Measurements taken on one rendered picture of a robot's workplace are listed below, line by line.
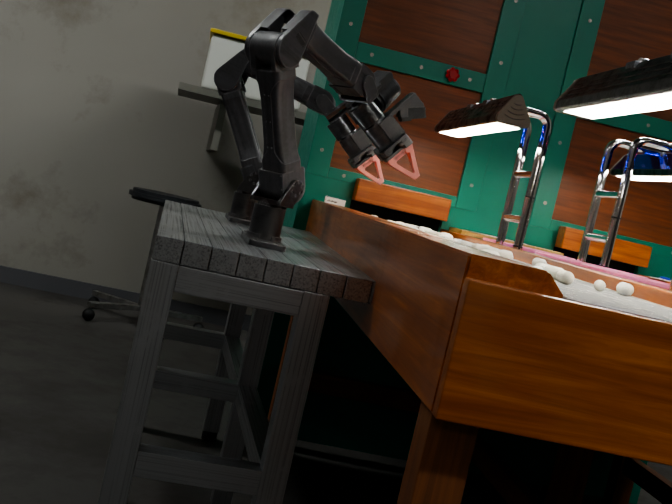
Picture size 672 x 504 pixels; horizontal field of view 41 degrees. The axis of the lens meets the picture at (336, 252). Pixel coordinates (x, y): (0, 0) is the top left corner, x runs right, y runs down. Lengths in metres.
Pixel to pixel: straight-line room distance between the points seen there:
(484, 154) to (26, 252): 2.59
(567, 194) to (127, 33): 2.51
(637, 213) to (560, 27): 0.65
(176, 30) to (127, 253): 1.15
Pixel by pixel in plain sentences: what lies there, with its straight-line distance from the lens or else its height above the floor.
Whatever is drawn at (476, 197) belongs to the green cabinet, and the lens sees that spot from 2.88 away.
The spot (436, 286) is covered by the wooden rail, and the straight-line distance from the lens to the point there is 1.10.
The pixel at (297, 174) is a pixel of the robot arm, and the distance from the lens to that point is 1.73.
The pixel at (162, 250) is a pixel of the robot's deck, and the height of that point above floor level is 0.65.
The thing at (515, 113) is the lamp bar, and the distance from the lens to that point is 2.09.
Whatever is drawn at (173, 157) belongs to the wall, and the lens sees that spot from 4.61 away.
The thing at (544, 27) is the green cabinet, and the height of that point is 1.46.
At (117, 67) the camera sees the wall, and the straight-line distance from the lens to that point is 4.64.
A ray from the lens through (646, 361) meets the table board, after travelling 1.06.
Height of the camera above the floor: 0.79
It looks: 4 degrees down
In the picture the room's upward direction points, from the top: 13 degrees clockwise
